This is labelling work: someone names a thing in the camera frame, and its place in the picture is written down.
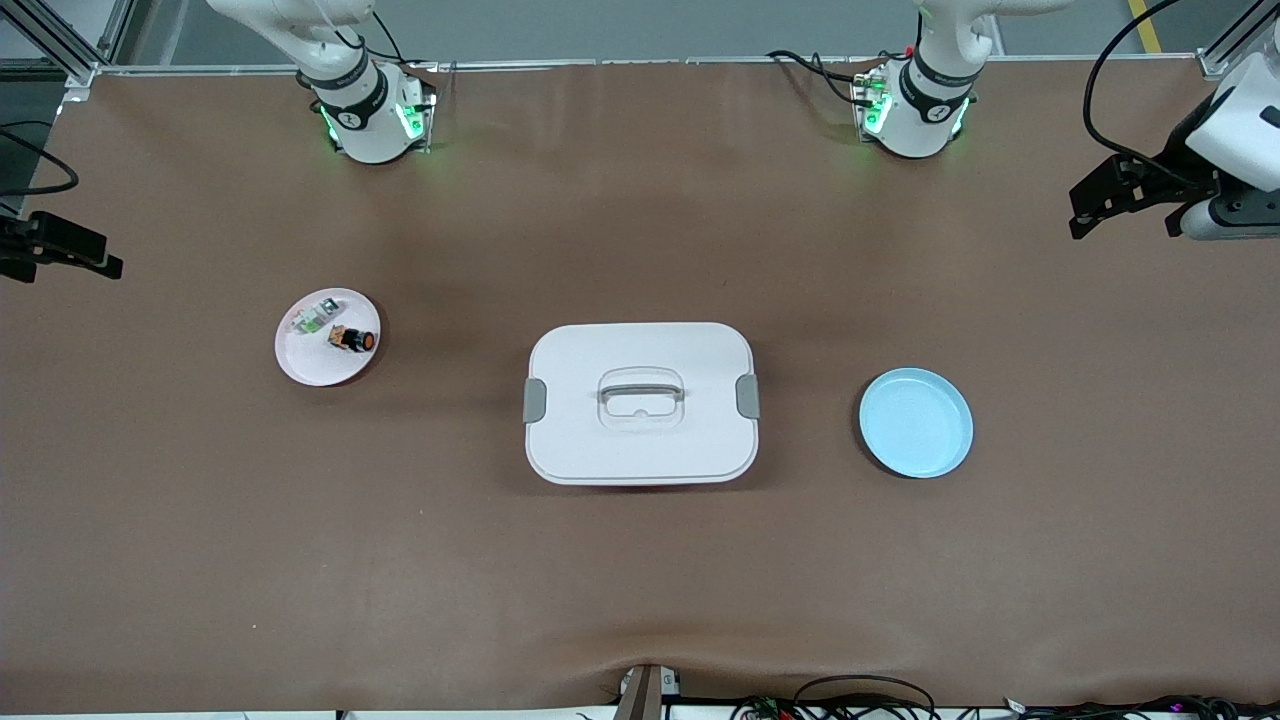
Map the pink round plate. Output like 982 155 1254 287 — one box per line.
275 288 382 387

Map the blue round plate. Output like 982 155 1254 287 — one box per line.
859 368 974 479

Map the white lidded storage box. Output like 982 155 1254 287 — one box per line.
524 321 761 487

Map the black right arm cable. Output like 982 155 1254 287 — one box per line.
0 123 81 198

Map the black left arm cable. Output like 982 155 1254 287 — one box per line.
1082 0 1280 191

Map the aluminium frame profile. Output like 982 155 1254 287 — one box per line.
0 0 136 89
1198 0 1280 81

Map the green and white switch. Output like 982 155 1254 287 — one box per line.
290 296 341 334

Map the black cable at arm base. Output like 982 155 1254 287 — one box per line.
767 49 883 107

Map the grey box lid handle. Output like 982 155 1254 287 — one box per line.
597 381 687 405

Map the black cable bundle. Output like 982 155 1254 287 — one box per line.
940 693 1280 720

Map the black looped cable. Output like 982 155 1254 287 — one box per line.
793 674 938 720

